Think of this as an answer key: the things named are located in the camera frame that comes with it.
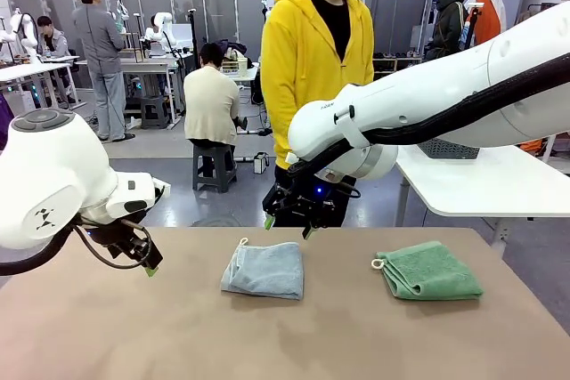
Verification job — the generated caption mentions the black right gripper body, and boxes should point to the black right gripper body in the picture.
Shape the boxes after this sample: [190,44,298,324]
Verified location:
[261,173,336,223]

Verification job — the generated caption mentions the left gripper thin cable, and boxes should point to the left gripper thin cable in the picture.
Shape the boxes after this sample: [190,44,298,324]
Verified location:
[73,218,153,271]

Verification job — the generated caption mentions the black stand with white top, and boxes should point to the black stand with white top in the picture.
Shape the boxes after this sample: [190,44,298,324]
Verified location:
[458,1,486,50]

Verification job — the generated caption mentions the white lab desk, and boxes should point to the white lab desk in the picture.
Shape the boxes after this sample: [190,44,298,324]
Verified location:
[0,61,86,136]

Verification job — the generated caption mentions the small white floor device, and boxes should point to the small white floor device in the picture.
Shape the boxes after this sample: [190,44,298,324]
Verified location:
[252,151,271,175]

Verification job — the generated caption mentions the mannequin white shirt orange trousers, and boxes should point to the mannequin white shirt orange trousers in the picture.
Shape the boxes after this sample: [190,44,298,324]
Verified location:
[517,138,558,158]

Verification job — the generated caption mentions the grey plastic stool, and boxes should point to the grey plastic stool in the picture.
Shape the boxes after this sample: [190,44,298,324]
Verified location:
[191,142,239,195]

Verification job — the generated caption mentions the right arm thick black hose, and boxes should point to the right arm thick black hose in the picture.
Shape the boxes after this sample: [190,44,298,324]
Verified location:
[286,53,570,177]

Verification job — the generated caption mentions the mannequin orange garment tan cap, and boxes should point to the mannequin orange garment tan cap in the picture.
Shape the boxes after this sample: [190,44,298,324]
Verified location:
[471,0,508,47]

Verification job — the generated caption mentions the grey mesh basket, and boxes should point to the grey mesh basket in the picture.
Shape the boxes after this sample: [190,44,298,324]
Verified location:
[417,137,483,161]

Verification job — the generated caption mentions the seated person grey jacket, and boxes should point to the seated person grey jacket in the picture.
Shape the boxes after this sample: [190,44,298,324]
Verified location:
[36,15,75,105]

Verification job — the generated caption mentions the white rectangular table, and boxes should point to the white rectangular table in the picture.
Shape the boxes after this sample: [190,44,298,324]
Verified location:
[394,143,570,262]

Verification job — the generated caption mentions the seated person cream sweater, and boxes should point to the seated person cream sweater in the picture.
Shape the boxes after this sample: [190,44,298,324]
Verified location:
[183,43,250,150]

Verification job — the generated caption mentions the mannequin in black jacket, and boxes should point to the mannequin in black jacket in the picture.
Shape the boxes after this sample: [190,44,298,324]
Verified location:
[425,0,474,63]

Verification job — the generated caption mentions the green towel with white loop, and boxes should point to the green towel with white loop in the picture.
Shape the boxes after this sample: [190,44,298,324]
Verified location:
[370,240,485,302]

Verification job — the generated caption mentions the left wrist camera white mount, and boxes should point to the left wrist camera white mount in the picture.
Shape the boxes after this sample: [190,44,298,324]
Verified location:
[151,176,172,204]

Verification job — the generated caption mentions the black step stool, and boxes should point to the black step stool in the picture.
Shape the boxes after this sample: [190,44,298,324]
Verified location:
[139,94,174,131]

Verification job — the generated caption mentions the standing man grey jacket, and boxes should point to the standing man grey jacket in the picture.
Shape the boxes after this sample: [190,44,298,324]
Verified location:
[71,0,137,143]

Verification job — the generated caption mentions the arm thick black hose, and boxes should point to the arm thick black hose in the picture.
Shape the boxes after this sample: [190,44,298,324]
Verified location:
[0,222,76,278]
[286,53,570,177]

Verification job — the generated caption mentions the person in yellow hoodie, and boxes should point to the person in yellow hoodie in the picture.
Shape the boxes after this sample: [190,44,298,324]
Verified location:
[260,0,376,229]

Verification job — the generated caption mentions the black tripod pole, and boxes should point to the black tripod pole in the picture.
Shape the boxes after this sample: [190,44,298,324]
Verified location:
[186,8,200,59]

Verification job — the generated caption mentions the left arm thick black hose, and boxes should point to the left arm thick black hose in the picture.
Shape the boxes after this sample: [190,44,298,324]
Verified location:
[0,222,76,278]

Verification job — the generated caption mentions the light blue towel with loop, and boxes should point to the light blue towel with loop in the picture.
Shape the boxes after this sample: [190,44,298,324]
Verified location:
[220,237,305,302]

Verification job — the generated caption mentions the grey work table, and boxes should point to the grey work table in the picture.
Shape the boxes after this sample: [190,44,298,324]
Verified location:
[119,57,186,130]

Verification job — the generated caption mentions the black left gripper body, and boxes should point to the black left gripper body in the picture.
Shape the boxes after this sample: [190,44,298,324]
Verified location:
[78,214,151,262]

